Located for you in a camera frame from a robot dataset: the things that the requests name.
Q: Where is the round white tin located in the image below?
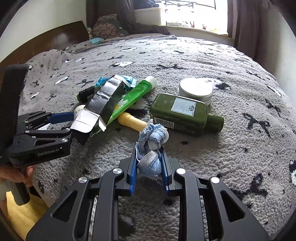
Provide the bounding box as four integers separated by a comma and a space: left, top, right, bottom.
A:
177, 78, 213, 106

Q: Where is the brown patterned pillow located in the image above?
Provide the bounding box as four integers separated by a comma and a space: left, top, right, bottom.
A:
92, 14, 129, 40

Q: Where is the black tube with green cap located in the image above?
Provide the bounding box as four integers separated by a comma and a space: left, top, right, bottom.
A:
77, 86, 96, 103

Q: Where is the blue snack packet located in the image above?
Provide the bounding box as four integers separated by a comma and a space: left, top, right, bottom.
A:
95, 75, 137, 91

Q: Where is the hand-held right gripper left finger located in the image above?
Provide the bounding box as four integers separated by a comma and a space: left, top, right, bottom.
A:
25, 146, 139, 241

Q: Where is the dark green labelled bottle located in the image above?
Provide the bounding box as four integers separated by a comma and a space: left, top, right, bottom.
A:
149, 93, 225, 137

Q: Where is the grey printed blanket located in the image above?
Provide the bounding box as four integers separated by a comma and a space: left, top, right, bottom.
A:
20, 35, 296, 241

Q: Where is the green tube with white cap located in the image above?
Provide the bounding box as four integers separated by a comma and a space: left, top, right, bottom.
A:
90, 76, 158, 137

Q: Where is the light blue cloth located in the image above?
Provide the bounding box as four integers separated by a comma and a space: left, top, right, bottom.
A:
135, 123, 170, 184

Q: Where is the white storage box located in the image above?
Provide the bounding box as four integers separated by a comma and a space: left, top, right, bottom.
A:
134, 7, 163, 26

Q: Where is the brown window curtain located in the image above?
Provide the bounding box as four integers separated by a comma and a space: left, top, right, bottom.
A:
227, 0, 262, 48

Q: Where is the dark grey knitted throw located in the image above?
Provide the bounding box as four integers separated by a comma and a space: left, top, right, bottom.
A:
128, 23, 176, 37

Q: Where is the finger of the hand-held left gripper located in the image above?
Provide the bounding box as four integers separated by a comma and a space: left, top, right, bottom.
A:
23, 127, 73, 146
18, 111, 75, 130

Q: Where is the person's left hand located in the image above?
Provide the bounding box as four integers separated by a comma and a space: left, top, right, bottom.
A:
0, 160, 34, 200

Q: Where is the dark wooden headboard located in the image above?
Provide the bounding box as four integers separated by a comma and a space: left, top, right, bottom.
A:
0, 20, 90, 70

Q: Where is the dark hanging cloth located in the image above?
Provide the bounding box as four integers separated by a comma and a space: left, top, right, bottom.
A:
117, 0, 139, 36

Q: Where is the metal drying rack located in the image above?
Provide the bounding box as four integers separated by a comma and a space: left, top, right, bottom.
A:
162, 0, 216, 10

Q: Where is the green daisy carton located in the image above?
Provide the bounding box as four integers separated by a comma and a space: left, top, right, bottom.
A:
70, 75, 130, 146

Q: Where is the pale yellow plastic bottle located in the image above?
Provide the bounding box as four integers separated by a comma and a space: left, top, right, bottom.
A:
118, 112, 148, 133

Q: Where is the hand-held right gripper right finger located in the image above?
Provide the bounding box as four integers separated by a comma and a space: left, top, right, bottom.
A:
161, 146, 271, 241

